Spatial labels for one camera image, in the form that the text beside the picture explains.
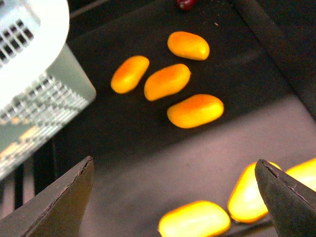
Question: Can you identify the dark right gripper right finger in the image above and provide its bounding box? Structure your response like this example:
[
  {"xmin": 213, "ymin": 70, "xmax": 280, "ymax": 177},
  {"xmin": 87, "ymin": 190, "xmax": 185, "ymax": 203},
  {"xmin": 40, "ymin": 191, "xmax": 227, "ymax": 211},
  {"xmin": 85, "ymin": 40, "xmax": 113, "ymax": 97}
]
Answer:
[{"xmin": 255, "ymin": 159, "xmax": 316, "ymax": 237}]

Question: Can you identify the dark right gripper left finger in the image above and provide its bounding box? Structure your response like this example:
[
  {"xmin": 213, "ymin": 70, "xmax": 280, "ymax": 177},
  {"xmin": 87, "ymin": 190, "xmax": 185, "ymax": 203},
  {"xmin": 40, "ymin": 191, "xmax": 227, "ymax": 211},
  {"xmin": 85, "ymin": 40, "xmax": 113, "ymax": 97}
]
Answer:
[{"xmin": 0, "ymin": 157, "xmax": 94, "ymax": 237}]

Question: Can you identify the orange yellow mango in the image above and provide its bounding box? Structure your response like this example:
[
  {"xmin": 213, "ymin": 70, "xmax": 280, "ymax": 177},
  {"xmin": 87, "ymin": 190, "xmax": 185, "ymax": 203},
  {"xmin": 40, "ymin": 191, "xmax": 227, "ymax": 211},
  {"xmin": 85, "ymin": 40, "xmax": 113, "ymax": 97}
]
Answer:
[
  {"xmin": 144, "ymin": 64, "xmax": 191, "ymax": 101},
  {"xmin": 111, "ymin": 55, "xmax": 150, "ymax": 94},
  {"xmin": 158, "ymin": 200, "xmax": 231, "ymax": 237},
  {"xmin": 167, "ymin": 94, "xmax": 224, "ymax": 129},
  {"xmin": 285, "ymin": 158, "xmax": 316, "ymax": 191},
  {"xmin": 227, "ymin": 162, "xmax": 268, "ymax": 224},
  {"xmin": 167, "ymin": 31, "xmax": 210, "ymax": 61}
]

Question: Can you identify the light blue plastic basket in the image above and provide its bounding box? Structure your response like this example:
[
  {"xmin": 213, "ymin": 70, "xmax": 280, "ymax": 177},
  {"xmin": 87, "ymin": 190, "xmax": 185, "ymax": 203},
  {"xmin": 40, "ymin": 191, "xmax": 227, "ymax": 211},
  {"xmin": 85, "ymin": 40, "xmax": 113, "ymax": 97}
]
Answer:
[{"xmin": 0, "ymin": 0, "xmax": 96, "ymax": 179}]

